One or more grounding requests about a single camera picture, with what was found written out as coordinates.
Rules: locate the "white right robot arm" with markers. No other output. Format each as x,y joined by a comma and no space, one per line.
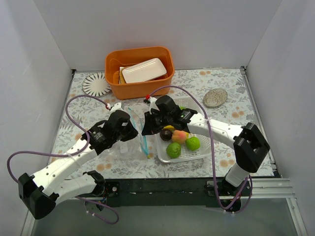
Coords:
248,143

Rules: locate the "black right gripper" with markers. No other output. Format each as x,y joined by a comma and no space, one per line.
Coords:
149,123

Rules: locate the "green cabbage ball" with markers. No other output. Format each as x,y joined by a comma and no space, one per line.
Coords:
192,143
173,150

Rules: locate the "floral tablecloth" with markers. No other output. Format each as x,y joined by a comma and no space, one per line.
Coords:
223,109

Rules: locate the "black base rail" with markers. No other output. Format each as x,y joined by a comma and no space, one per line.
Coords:
161,192

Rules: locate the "striped round plate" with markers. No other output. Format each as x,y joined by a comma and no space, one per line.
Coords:
96,85

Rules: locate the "orange plastic tub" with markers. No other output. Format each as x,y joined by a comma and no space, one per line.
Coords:
129,57

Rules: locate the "white rectangular plate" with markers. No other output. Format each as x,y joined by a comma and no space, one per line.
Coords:
144,71

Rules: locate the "speckled oval ceramic dish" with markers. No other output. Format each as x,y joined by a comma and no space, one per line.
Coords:
215,97

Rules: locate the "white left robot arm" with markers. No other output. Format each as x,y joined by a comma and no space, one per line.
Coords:
45,189

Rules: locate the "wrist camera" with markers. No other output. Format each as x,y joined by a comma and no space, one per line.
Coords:
116,107
151,102

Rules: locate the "dark mangosteen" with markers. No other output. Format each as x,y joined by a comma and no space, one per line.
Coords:
166,134

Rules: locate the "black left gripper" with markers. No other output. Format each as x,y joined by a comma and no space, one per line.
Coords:
128,130

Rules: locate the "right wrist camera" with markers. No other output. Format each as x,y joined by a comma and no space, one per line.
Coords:
151,102

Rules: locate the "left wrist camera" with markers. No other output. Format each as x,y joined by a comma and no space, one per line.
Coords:
116,107

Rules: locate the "peach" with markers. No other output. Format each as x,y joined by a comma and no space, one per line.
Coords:
179,136

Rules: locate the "yellow item in tub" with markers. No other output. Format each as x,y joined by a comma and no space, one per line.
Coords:
121,77

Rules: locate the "clear zip top bag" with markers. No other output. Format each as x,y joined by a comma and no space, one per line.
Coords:
136,148

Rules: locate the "white plastic perforated basket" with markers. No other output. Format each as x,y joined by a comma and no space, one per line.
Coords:
186,154

